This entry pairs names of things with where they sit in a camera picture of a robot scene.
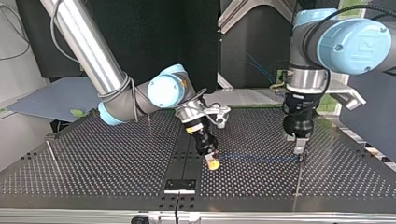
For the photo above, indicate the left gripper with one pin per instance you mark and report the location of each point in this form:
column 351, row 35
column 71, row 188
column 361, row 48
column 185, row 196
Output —
column 300, row 124

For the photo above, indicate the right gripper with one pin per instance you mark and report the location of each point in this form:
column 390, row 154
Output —
column 204, row 140

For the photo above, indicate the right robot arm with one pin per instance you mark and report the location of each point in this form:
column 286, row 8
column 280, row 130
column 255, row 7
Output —
column 93, row 53

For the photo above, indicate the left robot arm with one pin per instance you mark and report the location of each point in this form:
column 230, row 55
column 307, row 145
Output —
column 351, row 46

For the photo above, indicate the connector holder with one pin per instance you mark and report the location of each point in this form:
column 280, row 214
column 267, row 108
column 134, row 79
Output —
column 180, row 186

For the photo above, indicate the black panel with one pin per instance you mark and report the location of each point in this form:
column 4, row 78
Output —
column 149, row 37

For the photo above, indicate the grey board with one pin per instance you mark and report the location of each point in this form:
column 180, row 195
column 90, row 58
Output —
column 56, row 96

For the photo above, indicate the metal post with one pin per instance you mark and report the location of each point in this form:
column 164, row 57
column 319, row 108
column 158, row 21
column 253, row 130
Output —
column 300, row 174
column 50, row 149
column 149, row 120

